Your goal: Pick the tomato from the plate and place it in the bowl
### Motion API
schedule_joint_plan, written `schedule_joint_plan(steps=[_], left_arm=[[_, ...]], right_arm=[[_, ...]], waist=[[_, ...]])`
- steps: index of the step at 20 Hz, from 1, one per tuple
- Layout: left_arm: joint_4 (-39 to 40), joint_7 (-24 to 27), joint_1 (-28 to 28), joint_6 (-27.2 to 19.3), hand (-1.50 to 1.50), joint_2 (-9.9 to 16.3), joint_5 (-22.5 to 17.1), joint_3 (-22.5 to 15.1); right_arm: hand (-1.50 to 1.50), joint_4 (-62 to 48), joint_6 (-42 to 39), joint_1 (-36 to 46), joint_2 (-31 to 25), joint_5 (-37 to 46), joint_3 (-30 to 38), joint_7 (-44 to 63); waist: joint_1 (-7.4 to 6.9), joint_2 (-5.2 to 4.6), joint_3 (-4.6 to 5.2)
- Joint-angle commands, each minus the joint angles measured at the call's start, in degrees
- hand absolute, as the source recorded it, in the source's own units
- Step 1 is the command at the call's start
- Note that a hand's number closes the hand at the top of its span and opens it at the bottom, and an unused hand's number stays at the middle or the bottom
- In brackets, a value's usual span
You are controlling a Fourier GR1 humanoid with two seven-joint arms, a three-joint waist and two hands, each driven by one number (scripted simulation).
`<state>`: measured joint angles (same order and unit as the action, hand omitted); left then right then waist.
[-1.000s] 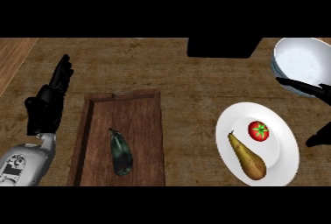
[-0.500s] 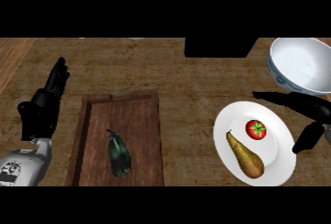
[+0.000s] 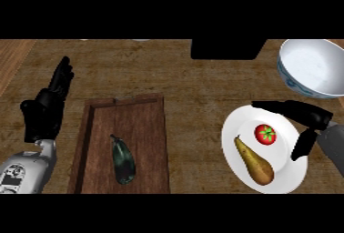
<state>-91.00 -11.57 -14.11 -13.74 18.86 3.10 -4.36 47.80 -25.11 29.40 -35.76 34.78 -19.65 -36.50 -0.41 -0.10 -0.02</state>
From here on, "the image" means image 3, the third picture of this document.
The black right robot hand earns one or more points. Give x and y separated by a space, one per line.
304 113

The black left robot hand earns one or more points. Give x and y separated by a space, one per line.
43 112

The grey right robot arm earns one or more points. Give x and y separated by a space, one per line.
334 145

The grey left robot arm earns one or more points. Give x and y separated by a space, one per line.
25 170

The red tomato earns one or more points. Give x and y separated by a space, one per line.
266 134

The white blue patterned bowl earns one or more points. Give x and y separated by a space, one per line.
313 69

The white plate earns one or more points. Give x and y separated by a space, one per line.
286 173

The yellow brown pear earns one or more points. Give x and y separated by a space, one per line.
255 164

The brown wooden cutting board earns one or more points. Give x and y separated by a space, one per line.
125 145

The dark green eggplant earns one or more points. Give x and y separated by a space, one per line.
122 160

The black appliance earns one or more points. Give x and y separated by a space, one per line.
226 48

